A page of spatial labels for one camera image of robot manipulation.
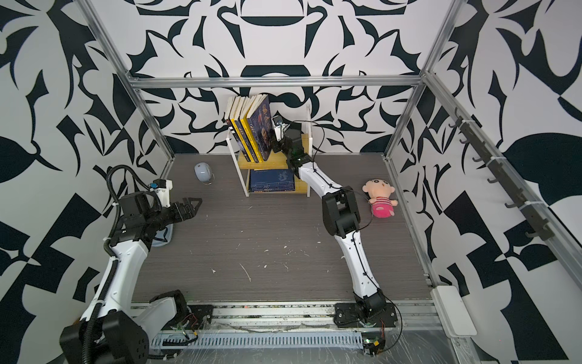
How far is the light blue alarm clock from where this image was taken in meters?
1.04

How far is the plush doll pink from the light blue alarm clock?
728 mm

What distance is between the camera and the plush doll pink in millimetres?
951
